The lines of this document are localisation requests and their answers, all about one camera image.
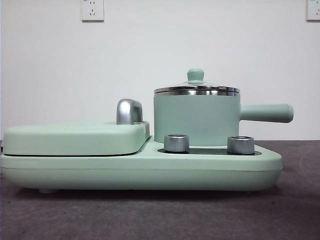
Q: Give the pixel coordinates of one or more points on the silver control knob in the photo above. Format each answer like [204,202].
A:
[240,145]
[176,143]

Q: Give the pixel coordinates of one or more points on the green breakfast machine base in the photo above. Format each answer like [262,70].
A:
[175,172]

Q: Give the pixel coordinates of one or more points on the white wall socket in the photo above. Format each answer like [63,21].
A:
[314,10]
[92,11]

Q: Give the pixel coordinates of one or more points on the glass lid with green knob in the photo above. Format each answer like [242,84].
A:
[196,75]

